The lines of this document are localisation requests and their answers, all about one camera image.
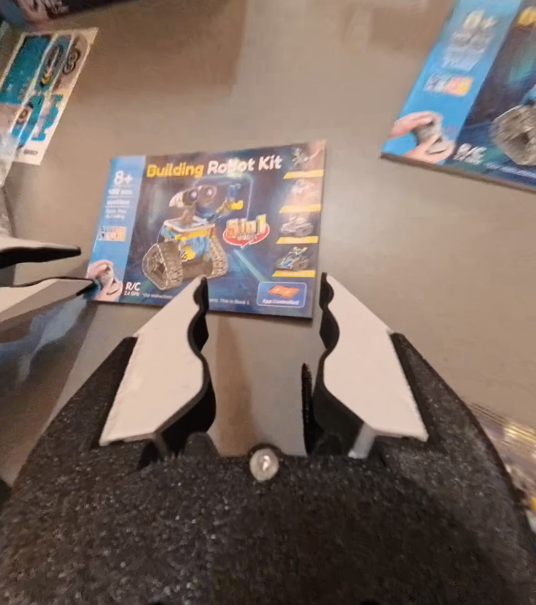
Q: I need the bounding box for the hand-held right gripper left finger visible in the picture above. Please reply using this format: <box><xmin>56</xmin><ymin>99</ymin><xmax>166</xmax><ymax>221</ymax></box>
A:
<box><xmin>99</xmin><ymin>276</ymin><xmax>216</xmax><ymax>457</ymax></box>

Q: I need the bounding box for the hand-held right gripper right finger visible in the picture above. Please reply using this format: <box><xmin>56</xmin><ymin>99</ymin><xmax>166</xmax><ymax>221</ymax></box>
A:
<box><xmin>311</xmin><ymin>273</ymin><xmax>429</xmax><ymax>459</ymax></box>

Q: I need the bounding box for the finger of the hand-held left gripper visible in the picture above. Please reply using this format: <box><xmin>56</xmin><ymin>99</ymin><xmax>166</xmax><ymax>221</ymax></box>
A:
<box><xmin>0</xmin><ymin>234</ymin><xmax>82</xmax><ymax>271</ymax></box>
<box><xmin>0</xmin><ymin>278</ymin><xmax>97</xmax><ymax>340</ymax></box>

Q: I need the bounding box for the blue sticker sheet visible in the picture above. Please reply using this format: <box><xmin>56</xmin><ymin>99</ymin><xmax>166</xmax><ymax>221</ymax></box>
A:
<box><xmin>0</xmin><ymin>27</ymin><xmax>99</xmax><ymax>166</ymax></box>

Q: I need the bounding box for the small blue leaflet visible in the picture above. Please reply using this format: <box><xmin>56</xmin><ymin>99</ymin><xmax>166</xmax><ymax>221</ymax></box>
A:
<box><xmin>86</xmin><ymin>139</ymin><xmax>327</xmax><ymax>320</ymax></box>

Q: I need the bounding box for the blue robot kit box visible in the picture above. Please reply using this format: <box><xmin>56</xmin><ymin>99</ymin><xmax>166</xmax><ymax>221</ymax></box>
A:
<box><xmin>0</xmin><ymin>0</ymin><xmax>129</xmax><ymax>28</ymax></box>

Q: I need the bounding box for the large blue instruction booklet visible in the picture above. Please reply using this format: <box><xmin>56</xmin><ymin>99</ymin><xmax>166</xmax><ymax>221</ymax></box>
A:
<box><xmin>380</xmin><ymin>0</ymin><xmax>536</xmax><ymax>203</ymax></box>

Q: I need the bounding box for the clear bag of yellow parts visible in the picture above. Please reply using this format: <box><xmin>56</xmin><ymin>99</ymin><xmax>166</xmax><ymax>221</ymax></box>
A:
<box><xmin>469</xmin><ymin>402</ymin><xmax>536</xmax><ymax>584</ymax></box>

